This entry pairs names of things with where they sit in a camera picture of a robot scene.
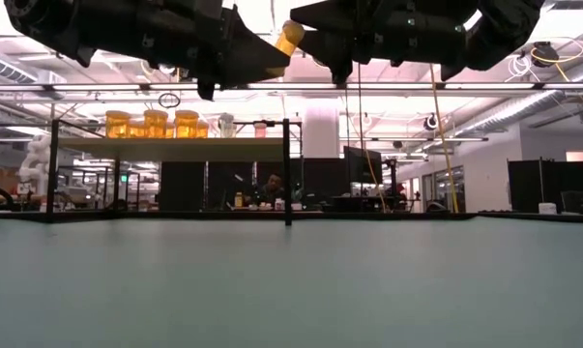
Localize black equipment stand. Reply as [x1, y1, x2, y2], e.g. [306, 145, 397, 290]
[380, 158, 409, 213]

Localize yellow cable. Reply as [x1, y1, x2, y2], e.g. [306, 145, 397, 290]
[428, 64, 460, 215]

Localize black panel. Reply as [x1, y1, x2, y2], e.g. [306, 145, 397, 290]
[158, 160, 206, 213]

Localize black monitor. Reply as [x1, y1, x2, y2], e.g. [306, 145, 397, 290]
[342, 145, 384, 186]

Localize wooden shelf black metal legs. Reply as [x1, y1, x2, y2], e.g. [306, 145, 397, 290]
[45, 118, 305, 227]

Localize black cable ring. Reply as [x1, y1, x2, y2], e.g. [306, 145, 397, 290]
[157, 92, 182, 110]

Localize green table mat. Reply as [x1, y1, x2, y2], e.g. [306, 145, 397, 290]
[0, 216, 583, 348]

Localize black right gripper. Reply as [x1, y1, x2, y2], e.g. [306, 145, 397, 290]
[290, 0, 466, 84]

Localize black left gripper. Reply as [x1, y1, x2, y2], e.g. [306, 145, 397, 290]
[140, 0, 292, 102]

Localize white bulky robot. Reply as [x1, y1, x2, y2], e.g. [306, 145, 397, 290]
[17, 133, 53, 197]

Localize black partition wall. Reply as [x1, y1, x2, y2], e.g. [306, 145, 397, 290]
[507, 158, 583, 215]

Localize black camera gantry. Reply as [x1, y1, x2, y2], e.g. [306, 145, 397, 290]
[224, 118, 304, 139]

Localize white round column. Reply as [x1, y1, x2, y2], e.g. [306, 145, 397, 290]
[303, 99, 341, 160]

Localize pale yellow pill bottle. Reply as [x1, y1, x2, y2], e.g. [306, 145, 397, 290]
[217, 112, 237, 140]

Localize thin black hanging cable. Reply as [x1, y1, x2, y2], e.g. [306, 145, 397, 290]
[356, 62, 365, 151]
[342, 84, 350, 149]

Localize person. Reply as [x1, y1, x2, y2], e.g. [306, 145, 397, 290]
[251, 172, 288, 207]

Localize silver air duct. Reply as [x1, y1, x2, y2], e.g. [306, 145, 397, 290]
[0, 50, 68, 86]
[457, 57, 583, 139]

